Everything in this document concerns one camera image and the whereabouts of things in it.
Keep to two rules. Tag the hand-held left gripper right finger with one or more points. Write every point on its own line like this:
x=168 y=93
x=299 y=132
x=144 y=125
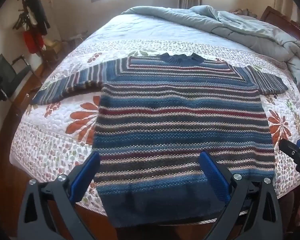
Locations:
x=212 y=173

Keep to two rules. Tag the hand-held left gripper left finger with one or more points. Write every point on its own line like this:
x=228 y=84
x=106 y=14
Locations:
x=86 y=176

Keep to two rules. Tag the striped knit sweater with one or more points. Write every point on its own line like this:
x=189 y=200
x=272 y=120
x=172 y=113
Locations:
x=180 y=120

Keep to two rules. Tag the grey comforter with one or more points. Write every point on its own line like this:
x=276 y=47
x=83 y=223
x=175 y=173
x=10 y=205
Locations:
x=252 y=30

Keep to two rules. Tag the wooden headboard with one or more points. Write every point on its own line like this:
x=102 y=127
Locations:
x=285 y=20

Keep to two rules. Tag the black chair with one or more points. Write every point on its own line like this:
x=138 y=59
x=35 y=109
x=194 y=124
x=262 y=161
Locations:
x=5 y=76

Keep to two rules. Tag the red hanging garment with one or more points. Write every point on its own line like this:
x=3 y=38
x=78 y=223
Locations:
x=33 y=41

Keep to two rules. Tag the floral quilted bedspread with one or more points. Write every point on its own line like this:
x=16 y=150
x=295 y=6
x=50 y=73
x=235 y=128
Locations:
x=140 y=37

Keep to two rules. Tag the black hanging garment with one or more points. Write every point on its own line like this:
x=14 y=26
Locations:
x=38 y=12

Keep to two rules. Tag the wooden coat rack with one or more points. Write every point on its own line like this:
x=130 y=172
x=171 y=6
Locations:
x=23 y=12

